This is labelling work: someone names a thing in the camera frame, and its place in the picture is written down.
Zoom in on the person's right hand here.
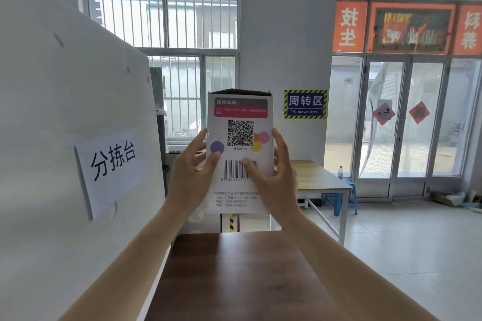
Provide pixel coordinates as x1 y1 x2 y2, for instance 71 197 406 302
241 128 302 222

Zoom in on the person's left hand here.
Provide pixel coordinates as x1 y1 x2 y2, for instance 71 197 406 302
166 127 222 217

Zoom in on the white printed carton box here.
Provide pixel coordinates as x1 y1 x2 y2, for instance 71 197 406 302
205 88 275 215

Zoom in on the person's right forearm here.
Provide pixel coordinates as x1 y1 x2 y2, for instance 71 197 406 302
279 207 440 321

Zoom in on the person's left forearm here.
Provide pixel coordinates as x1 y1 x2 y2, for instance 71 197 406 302
57 200 190 321

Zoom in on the light wooden table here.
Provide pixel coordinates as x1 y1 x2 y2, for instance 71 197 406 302
289 160 354 247

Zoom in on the grey metal cabinet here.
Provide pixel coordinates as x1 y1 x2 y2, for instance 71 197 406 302
149 66 169 198

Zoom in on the blue sign with striped border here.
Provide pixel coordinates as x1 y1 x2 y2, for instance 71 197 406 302
283 89 328 120

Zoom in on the blue plastic stool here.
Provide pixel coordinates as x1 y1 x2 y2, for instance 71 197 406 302
322 178 358 217

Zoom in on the white paper sign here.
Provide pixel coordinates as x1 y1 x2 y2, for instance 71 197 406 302
74 128 146 220

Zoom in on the white mesh curtain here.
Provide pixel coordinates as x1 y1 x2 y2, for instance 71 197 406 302
358 61 392 179

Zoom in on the red diamond with white paper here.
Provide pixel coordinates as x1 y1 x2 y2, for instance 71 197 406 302
372 99 397 126

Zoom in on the barred window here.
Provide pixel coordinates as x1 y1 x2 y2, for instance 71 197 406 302
76 0 241 145

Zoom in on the narrow orange banner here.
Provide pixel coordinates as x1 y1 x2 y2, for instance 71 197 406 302
453 4 482 56
332 1 368 53

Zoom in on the glass double door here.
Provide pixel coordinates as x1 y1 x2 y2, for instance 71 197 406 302
353 55 469 199

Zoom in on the red diamond door decoration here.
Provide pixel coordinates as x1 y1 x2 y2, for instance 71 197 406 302
408 101 432 125

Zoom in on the white partition board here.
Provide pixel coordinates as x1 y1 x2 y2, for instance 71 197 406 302
0 0 167 321

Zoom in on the cardboard box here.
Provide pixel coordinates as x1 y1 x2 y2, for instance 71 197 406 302
429 191 466 207

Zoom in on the wide orange framed banner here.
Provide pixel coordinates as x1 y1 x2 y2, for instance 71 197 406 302
367 1 458 55

